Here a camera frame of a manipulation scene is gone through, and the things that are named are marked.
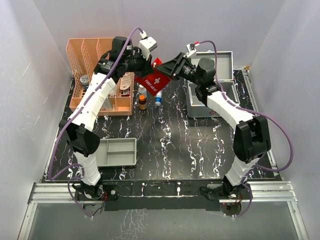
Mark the round blue tin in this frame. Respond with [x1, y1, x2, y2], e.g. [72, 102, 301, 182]
[80, 75, 90, 90]

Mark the grey metal medicine case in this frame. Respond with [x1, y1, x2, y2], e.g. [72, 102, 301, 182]
[186, 50, 240, 118]

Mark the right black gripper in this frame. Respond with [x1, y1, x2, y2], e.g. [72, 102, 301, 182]
[155, 53, 203, 87]

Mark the grey plastic divided tray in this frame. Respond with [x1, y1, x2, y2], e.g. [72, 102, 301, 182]
[95, 138, 137, 167]

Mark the pink oval blister pack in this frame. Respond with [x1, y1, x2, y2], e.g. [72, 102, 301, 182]
[119, 72, 133, 91]

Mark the red first aid pouch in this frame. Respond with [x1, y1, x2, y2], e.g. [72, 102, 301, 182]
[134, 57, 171, 96]

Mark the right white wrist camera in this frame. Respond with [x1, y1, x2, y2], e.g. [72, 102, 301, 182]
[186, 41, 200, 58]

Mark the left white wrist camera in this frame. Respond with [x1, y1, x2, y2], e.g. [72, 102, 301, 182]
[138, 31, 158, 60]

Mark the orange plastic file organizer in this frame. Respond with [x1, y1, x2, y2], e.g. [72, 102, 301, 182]
[66, 38, 135, 116]

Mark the white medicine box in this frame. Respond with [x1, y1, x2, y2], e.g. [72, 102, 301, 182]
[101, 97, 113, 111]

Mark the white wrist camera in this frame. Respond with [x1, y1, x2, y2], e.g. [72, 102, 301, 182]
[186, 41, 200, 58]
[138, 31, 158, 60]

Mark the white pill bottle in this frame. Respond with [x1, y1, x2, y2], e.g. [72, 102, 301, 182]
[138, 84, 148, 99]

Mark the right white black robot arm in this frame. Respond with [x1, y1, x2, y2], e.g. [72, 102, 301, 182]
[154, 52, 271, 199]

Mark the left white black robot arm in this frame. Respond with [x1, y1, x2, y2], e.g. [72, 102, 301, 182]
[59, 36, 157, 200]

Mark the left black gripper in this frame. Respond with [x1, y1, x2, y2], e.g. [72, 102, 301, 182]
[123, 48, 155, 80]

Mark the aluminium frame rail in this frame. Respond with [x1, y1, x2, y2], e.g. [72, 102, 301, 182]
[20, 80, 308, 240]

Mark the brown syrup bottle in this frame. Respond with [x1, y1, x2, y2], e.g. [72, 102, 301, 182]
[138, 94, 147, 111]

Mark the small blue label bottle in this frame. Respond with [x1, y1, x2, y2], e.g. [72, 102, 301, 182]
[154, 91, 163, 107]

